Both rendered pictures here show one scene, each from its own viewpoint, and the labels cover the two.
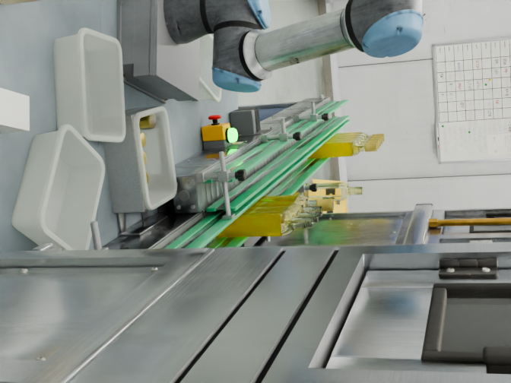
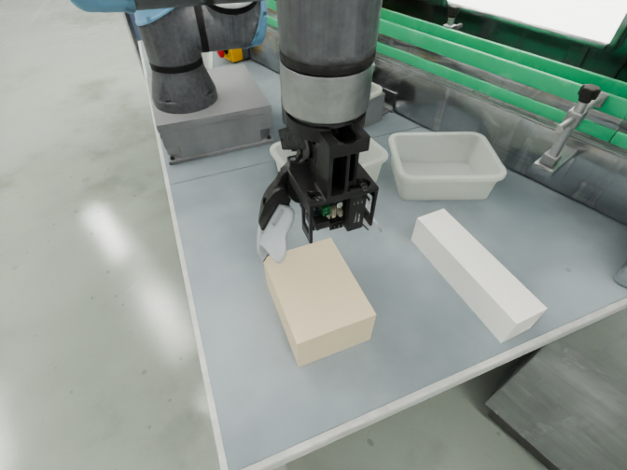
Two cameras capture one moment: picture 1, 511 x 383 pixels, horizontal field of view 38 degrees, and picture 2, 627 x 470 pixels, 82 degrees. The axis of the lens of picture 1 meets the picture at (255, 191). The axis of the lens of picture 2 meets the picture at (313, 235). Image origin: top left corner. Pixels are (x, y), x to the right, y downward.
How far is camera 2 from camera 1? 1.03 m
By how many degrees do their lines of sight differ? 38
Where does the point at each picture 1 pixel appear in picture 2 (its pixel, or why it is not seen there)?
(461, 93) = not seen: outside the picture
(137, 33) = (230, 132)
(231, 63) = (249, 22)
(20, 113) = (441, 221)
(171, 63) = (242, 93)
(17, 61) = (362, 234)
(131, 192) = (372, 106)
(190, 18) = (200, 80)
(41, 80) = not seen: hidden behind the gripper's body
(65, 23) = not seen: hidden behind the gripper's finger
